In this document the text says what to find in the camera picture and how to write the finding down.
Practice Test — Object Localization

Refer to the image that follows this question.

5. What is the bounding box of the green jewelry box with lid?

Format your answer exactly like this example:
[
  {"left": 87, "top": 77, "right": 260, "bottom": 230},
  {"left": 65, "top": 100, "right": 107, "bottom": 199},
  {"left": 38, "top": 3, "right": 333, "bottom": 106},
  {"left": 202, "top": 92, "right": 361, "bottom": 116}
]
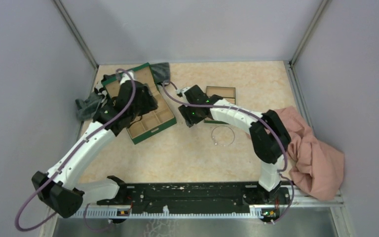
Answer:
[{"left": 95, "top": 63, "right": 177, "bottom": 144}]

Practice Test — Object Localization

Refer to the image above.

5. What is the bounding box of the green compartment jewelry tray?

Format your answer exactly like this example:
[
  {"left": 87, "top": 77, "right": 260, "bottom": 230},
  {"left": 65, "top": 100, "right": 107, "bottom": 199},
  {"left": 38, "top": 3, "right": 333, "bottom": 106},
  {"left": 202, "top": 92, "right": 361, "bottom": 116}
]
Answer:
[{"left": 204, "top": 85, "right": 236, "bottom": 125}]

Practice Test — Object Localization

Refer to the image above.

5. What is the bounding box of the silver bangle bracelet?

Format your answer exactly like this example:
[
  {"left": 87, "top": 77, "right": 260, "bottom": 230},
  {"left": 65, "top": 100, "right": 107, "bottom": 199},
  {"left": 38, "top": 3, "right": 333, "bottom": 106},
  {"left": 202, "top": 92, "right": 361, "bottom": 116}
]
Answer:
[{"left": 211, "top": 125, "right": 235, "bottom": 147}]

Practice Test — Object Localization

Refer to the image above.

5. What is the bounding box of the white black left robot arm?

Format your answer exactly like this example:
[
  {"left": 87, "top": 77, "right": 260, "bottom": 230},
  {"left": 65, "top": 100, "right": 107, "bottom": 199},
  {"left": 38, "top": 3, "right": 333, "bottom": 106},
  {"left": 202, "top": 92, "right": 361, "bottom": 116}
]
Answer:
[{"left": 32, "top": 79, "right": 158, "bottom": 218}]

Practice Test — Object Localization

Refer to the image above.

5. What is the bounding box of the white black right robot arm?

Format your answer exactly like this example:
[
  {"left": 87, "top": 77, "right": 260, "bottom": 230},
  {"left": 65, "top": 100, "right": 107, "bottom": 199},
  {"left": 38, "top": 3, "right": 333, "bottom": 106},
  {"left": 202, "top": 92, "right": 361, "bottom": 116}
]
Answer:
[{"left": 177, "top": 85, "right": 291, "bottom": 203}]

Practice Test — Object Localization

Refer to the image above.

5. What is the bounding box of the grey-green zebra plush towel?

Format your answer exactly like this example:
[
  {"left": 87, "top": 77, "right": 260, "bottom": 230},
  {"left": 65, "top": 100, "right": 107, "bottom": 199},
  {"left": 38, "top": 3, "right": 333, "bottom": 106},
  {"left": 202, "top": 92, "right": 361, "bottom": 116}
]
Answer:
[{"left": 75, "top": 62, "right": 171, "bottom": 121}]

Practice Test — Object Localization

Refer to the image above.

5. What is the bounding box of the pink cloth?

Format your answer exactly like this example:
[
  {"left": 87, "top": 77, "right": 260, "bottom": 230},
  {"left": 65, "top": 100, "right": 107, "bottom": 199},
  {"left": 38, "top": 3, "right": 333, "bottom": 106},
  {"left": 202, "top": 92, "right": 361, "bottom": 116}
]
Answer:
[{"left": 275, "top": 106, "right": 344, "bottom": 201}]

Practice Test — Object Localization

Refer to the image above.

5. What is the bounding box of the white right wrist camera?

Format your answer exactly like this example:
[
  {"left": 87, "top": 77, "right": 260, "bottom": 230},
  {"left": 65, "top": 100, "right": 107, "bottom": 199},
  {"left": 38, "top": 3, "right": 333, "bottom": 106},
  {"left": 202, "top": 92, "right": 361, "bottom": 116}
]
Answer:
[{"left": 176, "top": 87, "right": 189, "bottom": 97}]

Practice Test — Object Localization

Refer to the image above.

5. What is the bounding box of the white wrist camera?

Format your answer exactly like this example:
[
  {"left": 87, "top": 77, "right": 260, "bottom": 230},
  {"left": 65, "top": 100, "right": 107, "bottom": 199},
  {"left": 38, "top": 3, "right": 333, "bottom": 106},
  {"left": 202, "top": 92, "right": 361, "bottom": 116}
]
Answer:
[
  {"left": 176, "top": 87, "right": 189, "bottom": 97},
  {"left": 119, "top": 72, "right": 134, "bottom": 85}
]

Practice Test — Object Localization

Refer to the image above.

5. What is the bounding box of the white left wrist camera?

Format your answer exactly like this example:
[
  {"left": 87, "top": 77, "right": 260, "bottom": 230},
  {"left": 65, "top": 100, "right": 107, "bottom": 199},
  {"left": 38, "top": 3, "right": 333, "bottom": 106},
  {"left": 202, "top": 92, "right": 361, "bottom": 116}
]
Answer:
[{"left": 119, "top": 72, "right": 134, "bottom": 85}]

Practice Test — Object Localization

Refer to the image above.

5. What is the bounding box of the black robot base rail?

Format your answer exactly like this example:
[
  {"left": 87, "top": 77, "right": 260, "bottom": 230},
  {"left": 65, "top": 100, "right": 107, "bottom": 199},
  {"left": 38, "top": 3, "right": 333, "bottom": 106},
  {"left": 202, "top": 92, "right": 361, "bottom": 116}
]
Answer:
[{"left": 97, "top": 181, "right": 290, "bottom": 216}]

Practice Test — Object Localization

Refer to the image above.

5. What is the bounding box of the left aluminium frame post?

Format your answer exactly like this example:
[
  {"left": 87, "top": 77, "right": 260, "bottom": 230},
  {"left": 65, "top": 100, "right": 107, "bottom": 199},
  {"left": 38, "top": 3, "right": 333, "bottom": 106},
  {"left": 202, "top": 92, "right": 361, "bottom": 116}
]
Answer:
[{"left": 52, "top": 0, "right": 99, "bottom": 70}]

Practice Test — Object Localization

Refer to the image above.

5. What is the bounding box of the aluminium frame post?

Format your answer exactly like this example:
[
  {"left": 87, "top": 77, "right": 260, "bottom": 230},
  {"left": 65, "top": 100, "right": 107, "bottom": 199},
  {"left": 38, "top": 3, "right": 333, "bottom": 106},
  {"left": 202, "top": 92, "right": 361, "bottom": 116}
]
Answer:
[
  {"left": 290, "top": 0, "right": 332, "bottom": 68},
  {"left": 52, "top": 0, "right": 99, "bottom": 70}
]

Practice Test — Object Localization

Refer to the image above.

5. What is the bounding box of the right aluminium frame post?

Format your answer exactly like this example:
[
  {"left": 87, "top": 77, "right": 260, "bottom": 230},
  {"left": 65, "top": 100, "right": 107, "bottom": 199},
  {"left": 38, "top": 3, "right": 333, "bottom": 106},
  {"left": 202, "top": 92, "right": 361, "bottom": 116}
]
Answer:
[{"left": 290, "top": 0, "right": 332, "bottom": 68}]

